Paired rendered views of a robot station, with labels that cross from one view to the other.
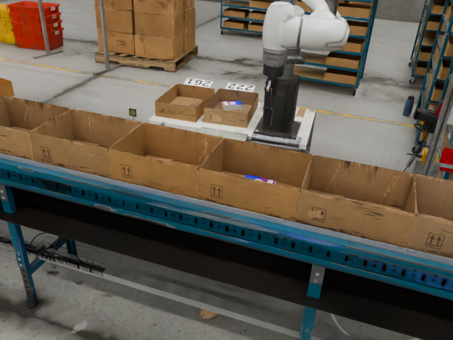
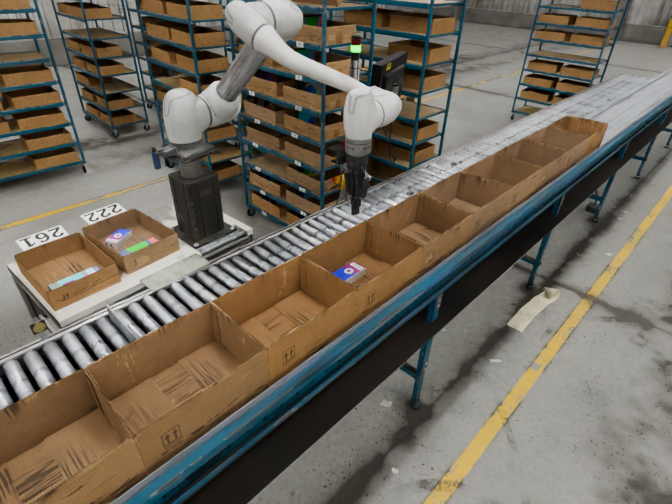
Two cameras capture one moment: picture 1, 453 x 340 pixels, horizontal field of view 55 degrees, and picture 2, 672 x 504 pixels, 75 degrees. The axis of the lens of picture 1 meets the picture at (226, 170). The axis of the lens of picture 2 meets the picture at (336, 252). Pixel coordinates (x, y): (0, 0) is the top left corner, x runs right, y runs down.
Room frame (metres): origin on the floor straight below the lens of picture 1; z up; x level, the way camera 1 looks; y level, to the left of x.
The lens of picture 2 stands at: (1.00, 1.20, 1.98)
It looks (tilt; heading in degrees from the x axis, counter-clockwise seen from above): 34 degrees down; 295
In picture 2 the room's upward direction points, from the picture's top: 2 degrees clockwise
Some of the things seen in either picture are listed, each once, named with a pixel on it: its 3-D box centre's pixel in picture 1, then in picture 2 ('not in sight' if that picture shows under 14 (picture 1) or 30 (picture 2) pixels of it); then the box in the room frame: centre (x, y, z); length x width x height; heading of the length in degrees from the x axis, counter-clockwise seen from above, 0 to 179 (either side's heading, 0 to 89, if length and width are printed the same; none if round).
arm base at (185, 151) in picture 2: (283, 50); (183, 145); (2.51, -0.29, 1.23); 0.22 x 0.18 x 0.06; 83
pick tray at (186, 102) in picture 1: (186, 101); (67, 268); (2.74, 0.29, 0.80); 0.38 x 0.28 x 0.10; 165
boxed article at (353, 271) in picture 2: (258, 185); (349, 274); (1.56, -0.14, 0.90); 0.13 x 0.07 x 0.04; 72
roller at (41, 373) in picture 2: not in sight; (53, 393); (2.26, 0.74, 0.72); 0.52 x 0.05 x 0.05; 162
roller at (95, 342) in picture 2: not in sight; (111, 362); (2.20, 0.55, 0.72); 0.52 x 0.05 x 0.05; 162
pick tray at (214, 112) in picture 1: (232, 106); (131, 239); (2.69, -0.02, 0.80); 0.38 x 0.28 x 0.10; 168
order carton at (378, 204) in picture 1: (355, 200); (418, 232); (1.39, -0.49, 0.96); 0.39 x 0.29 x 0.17; 72
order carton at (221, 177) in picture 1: (256, 179); (361, 267); (1.50, -0.12, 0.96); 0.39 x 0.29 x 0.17; 72
